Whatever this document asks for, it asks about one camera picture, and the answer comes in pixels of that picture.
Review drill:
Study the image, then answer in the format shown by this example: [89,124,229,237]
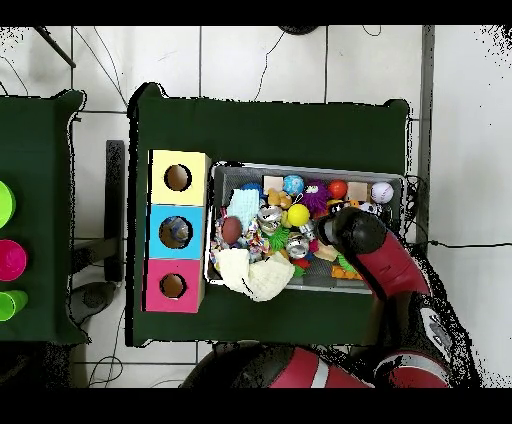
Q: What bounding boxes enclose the cream knitted cloth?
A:
[214,247,296,303]

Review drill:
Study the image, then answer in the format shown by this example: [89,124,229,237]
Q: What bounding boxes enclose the shallow silver mesh bin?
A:
[202,160,407,295]

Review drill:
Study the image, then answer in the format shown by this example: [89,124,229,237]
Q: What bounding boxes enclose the wooden box with three holes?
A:
[141,149,212,314]

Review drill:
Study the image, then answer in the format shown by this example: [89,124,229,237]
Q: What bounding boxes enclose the brown toy football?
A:
[220,215,243,246]

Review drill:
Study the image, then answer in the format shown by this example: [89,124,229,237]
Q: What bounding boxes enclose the smooth yellow ball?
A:
[286,203,311,228]

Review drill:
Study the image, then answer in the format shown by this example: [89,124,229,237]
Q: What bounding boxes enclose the blue white patterned ball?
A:
[282,174,305,197]

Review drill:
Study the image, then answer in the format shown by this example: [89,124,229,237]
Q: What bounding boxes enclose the purple spiky ball with eyes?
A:
[300,180,332,215]

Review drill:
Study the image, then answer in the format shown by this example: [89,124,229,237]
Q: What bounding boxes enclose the dark green table cloth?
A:
[125,82,410,355]

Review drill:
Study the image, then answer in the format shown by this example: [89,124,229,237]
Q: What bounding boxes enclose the green spiky ball with eyes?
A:
[336,254,358,274]

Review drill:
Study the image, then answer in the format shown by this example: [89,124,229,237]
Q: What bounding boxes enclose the white baseball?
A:
[370,181,395,205]

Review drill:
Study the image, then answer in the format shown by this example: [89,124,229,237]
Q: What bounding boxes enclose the black upright panel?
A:
[104,139,126,283]

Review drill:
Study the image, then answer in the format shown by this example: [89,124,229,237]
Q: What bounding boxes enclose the dark green side table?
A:
[0,89,91,347]

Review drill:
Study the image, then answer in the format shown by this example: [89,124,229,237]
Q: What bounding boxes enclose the pink plastic cup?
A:
[0,238,28,282]

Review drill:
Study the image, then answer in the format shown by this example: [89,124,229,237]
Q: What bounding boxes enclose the lime green plastic cup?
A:
[0,180,17,230]
[0,289,30,322]

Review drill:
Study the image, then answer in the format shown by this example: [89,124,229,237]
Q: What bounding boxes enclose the black slanted rod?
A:
[33,25,77,69]

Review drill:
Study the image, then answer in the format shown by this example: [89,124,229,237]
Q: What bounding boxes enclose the black floor power cable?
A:
[423,238,512,250]

